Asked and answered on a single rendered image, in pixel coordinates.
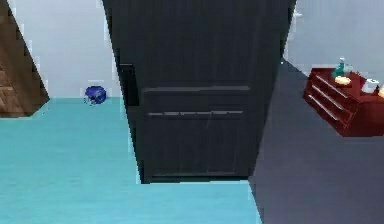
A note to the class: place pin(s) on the black tall cupboard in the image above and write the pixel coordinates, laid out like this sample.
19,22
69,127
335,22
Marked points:
196,83

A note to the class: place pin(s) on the blue ball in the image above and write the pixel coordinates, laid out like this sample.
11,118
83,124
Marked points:
95,94

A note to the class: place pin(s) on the yellow round food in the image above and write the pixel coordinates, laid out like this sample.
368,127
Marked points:
342,80

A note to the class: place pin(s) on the teal spray bottle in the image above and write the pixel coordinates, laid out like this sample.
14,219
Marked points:
340,69

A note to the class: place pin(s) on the dark red chest of drawers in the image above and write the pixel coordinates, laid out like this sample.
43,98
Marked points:
346,106

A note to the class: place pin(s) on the white cup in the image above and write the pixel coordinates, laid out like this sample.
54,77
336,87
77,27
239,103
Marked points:
369,86

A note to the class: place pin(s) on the brown wooden cupboard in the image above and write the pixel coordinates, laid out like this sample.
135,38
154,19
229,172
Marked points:
16,76

